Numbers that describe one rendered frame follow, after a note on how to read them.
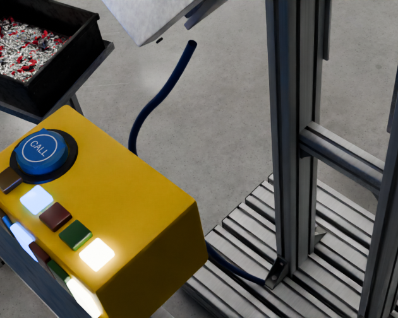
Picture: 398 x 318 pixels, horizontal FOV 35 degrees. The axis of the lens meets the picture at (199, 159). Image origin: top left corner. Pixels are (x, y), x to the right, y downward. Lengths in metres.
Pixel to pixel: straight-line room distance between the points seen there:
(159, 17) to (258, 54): 1.37
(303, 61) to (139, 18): 0.32
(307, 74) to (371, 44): 1.15
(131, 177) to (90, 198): 0.03
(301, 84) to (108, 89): 1.17
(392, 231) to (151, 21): 0.56
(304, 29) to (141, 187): 0.57
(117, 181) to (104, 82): 1.69
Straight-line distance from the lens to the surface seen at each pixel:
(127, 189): 0.47
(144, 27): 0.80
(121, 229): 0.45
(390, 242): 1.14
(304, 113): 1.12
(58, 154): 0.49
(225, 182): 1.80
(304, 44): 1.00
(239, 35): 2.24
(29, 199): 0.48
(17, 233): 0.49
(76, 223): 0.45
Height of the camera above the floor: 1.44
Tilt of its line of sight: 51 degrees down
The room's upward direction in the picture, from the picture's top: 11 degrees counter-clockwise
